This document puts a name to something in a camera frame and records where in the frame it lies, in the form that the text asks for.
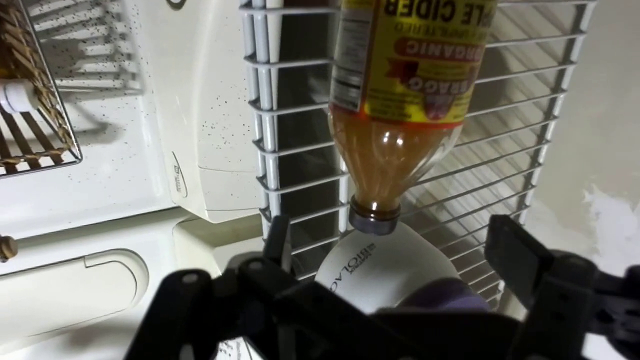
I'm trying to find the white jar purple lid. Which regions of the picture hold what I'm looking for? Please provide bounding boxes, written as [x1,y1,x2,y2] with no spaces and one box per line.
[312,223,492,316]

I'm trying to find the white wire shelf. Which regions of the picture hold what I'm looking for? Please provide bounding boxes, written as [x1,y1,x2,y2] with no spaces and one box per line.
[239,0,600,316]

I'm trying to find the apple cider vinegar bottle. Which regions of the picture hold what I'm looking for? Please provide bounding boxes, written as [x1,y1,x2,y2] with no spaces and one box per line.
[329,0,500,238]

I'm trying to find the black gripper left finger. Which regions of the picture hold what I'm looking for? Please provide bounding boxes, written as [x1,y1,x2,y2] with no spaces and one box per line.
[124,213,417,360]

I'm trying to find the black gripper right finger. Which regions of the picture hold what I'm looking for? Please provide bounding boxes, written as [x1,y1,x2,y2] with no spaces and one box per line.
[484,213,640,360]

